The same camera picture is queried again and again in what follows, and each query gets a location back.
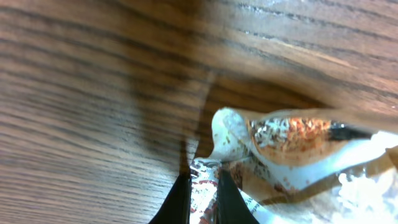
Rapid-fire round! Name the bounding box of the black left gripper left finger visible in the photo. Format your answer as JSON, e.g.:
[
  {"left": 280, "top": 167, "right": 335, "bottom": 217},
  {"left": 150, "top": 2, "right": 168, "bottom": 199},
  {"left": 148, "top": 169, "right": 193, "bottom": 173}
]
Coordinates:
[{"left": 149, "top": 174, "right": 192, "bottom": 224}]

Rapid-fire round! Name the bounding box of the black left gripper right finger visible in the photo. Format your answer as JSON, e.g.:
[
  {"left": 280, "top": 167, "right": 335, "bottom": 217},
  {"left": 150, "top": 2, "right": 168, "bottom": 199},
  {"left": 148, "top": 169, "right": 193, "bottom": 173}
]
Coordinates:
[{"left": 216, "top": 170, "right": 259, "bottom": 224}]

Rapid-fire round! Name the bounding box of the brown cookie snack bag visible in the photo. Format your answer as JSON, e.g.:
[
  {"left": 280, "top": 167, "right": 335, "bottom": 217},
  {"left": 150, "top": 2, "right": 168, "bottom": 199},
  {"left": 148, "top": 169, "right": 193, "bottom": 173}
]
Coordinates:
[{"left": 189, "top": 108, "right": 397, "bottom": 223}]

